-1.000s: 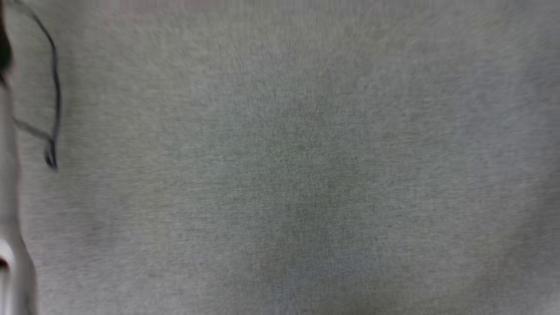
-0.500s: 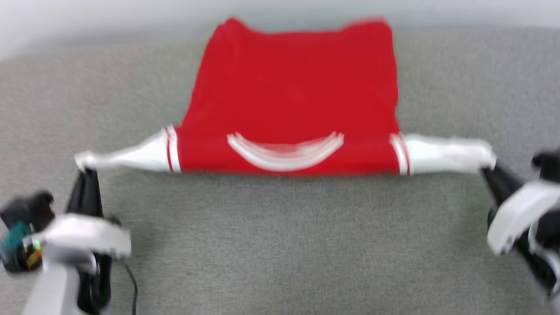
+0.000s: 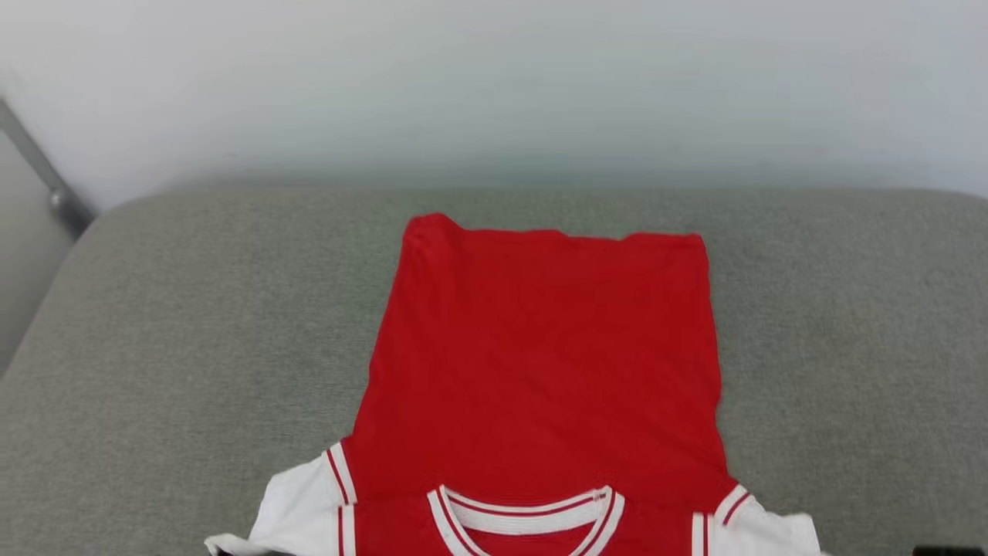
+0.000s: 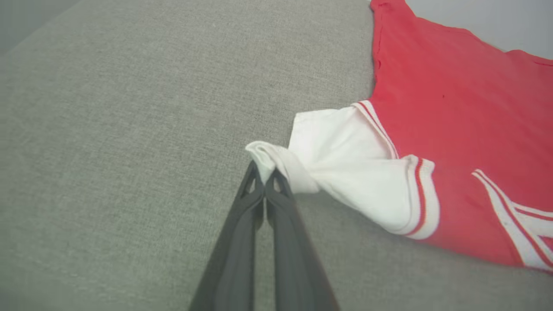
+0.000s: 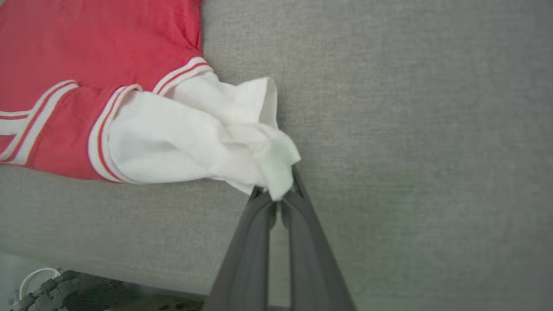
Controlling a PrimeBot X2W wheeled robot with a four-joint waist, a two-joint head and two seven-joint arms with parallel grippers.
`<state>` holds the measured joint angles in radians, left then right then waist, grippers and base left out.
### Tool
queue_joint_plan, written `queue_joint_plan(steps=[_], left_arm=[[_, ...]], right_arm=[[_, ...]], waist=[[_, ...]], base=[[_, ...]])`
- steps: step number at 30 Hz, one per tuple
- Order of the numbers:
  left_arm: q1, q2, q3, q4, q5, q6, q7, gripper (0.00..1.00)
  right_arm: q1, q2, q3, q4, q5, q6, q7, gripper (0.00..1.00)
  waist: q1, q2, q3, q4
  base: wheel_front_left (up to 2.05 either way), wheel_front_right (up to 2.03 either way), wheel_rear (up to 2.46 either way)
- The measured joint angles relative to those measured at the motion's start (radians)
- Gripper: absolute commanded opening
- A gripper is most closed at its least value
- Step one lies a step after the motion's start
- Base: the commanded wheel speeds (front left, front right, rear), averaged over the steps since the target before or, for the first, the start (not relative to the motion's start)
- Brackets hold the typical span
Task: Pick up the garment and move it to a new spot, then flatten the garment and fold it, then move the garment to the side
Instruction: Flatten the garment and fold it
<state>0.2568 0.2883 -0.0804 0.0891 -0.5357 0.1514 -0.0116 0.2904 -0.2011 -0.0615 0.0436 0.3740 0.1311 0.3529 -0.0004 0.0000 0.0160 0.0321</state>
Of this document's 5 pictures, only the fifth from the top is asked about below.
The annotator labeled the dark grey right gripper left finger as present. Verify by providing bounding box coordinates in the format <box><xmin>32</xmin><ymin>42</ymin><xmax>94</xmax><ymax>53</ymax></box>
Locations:
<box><xmin>203</xmin><ymin>186</ymin><xmax>278</xmax><ymax>311</ymax></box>

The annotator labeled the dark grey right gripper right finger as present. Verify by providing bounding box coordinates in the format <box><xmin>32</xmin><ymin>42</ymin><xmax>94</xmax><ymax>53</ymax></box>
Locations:
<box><xmin>280</xmin><ymin>166</ymin><xmax>357</xmax><ymax>311</ymax></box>

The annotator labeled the red and white garment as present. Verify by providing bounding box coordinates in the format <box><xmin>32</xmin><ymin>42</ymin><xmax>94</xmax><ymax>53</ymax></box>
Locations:
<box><xmin>0</xmin><ymin>0</ymin><xmax>302</xmax><ymax>201</ymax></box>

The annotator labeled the grey fabric sofa cushion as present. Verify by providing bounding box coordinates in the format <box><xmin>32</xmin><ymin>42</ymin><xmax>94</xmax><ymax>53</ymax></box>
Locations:
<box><xmin>0</xmin><ymin>0</ymin><xmax>553</xmax><ymax>311</ymax></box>

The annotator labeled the white round rim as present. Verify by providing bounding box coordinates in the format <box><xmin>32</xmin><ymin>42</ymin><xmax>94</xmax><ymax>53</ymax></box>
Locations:
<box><xmin>19</xmin><ymin>267</ymin><xmax>62</xmax><ymax>299</ymax></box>

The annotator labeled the grey segmented cable chain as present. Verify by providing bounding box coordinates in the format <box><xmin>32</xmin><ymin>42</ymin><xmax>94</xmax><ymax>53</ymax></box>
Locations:
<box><xmin>13</xmin><ymin>270</ymin><xmax>130</xmax><ymax>311</ymax></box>

